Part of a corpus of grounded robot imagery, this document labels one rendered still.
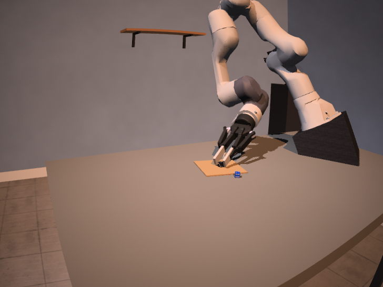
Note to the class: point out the orange flat mat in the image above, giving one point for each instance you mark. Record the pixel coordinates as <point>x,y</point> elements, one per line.
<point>209,169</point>

